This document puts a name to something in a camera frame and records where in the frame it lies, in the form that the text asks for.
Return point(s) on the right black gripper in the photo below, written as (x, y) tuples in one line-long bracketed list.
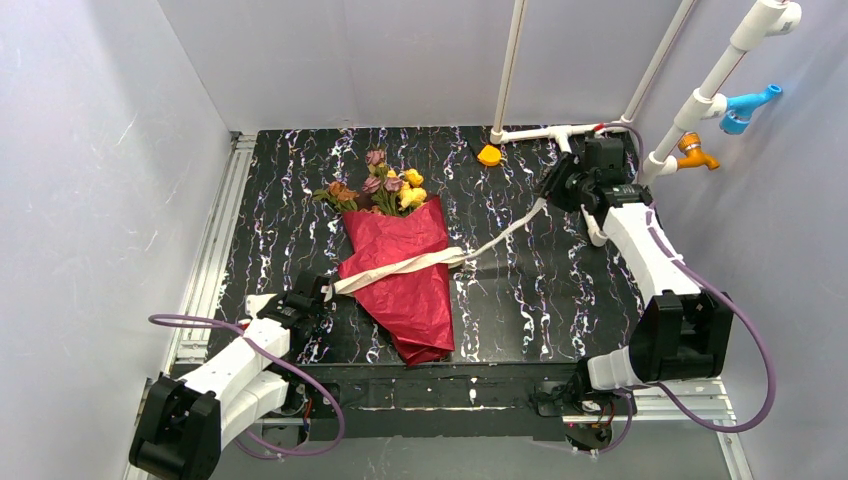
[(565, 185)]

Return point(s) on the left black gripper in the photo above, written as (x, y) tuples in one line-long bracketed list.
[(312, 291)]

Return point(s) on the orange tape measure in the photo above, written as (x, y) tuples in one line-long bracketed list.
[(489, 156)]

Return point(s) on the red wrapping paper sheet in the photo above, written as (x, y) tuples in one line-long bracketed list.
[(415, 308)]

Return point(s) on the pink fake flower bunch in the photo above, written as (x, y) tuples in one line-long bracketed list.
[(380, 192)]

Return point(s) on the yellow fake flower bunch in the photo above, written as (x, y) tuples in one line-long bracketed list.
[(405, 190)]

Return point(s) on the beige ribbon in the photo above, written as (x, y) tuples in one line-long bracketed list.
[(451, 257)]

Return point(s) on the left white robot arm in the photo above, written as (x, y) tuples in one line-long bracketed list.
[(187, 422)]

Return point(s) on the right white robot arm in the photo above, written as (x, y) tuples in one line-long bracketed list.
[(684, 330)]

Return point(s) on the orange plastic faucet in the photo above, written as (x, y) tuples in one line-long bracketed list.
[(693, 156)]

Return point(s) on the blue plastic faucet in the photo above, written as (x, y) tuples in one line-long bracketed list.
[(740, 109)]

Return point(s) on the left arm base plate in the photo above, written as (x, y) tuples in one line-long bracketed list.
[(302, 401)]

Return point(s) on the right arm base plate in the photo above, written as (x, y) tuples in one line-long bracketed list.
[(596, 421)]

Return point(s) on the white PVC pipe frame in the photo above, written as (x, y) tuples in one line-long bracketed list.
[(581, 61)]

